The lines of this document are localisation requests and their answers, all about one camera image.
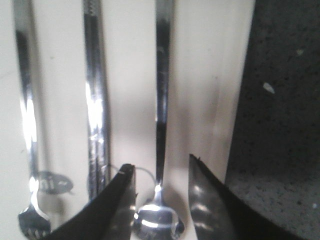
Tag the cream rabbit serving tray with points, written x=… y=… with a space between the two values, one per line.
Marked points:
x=209 y=41

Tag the silver spoon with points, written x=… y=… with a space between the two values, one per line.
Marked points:
x=155 y=220

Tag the silver fork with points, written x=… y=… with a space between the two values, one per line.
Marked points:
x=33 y=222

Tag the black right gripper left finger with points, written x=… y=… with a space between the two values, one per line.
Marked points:
x=109 y=216

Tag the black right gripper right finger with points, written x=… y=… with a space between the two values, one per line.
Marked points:
x=249 y=206

